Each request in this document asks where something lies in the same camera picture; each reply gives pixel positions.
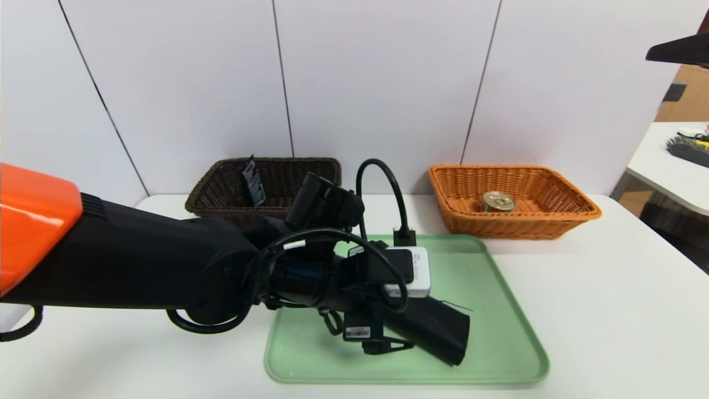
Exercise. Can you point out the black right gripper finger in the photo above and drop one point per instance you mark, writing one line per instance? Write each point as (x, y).
(684, 50)

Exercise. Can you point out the black rectangular soft case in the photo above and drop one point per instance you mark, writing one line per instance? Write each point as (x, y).
(437, 327)

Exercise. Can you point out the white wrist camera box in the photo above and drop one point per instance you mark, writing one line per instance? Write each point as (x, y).
(418, 274)

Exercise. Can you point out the dark cone-shaped squeeze tube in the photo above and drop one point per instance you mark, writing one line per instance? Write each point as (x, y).
(253, 183)

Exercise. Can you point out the black bristle brush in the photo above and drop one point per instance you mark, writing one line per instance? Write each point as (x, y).
(689, 152)

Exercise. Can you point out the small tin can with pull-tab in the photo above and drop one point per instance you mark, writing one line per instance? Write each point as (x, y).
(498, 201)

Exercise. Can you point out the dark woven bin under table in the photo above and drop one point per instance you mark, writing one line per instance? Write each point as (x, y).
(676, 227)

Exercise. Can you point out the orange wicker basket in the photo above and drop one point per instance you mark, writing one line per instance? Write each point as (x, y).
(526, 224)

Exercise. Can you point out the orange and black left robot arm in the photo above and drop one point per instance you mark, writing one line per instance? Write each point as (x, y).
(138, 260)

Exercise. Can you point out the dark brown wicker basket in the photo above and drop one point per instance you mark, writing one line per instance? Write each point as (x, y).
(221, 194)

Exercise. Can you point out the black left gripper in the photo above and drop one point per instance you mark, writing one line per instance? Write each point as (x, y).
(359, 331)

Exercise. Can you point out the light wooden shelf unit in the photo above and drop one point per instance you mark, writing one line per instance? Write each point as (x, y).
(692, 94)

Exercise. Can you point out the light green plastic tray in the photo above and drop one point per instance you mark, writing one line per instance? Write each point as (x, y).
(498, 332)

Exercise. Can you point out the white side table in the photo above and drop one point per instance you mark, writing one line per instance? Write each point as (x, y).
(673, 172)

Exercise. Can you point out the small dark grey box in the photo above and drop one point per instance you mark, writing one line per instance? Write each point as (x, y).
(672, 91)

